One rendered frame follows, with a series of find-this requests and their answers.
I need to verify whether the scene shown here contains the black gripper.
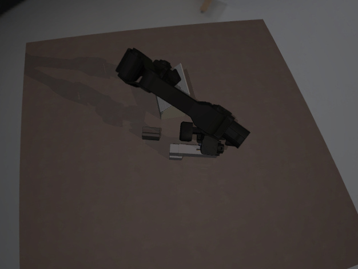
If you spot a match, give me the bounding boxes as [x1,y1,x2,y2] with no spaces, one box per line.
[180,121,234,147]

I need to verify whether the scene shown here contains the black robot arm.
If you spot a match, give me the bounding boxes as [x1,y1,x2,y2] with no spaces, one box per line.
[116,48,250,156]

